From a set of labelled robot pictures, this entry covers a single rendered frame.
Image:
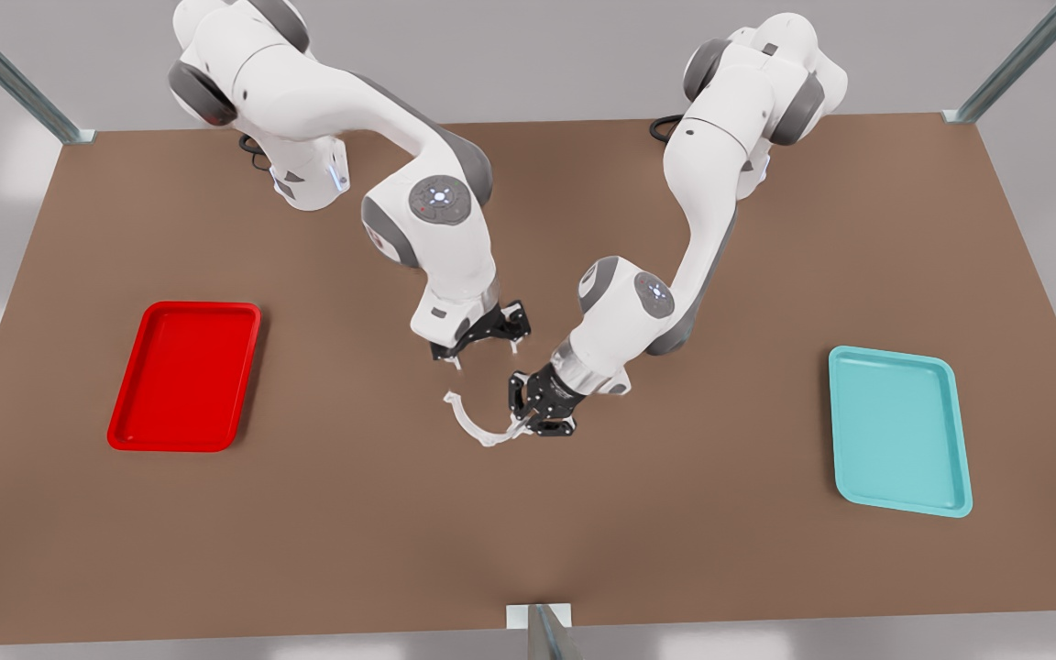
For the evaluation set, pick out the white drainage pipe clamp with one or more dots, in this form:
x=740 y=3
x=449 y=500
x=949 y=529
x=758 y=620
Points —
x=473 y=423

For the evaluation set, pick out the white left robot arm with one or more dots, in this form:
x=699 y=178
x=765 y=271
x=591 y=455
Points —
x=720 y=156

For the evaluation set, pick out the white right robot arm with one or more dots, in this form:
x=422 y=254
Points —
x=326 y=101

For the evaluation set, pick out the red rectangular tray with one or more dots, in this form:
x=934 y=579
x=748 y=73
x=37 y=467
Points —
x=185 y=376

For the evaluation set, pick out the turquoise rectangular tray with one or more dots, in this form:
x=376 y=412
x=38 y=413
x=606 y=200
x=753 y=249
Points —
x=899 y=431

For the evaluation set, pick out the silver frame post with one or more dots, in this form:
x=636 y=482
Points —
x=542 y=631
x=1014 y=64
x=10 y=73

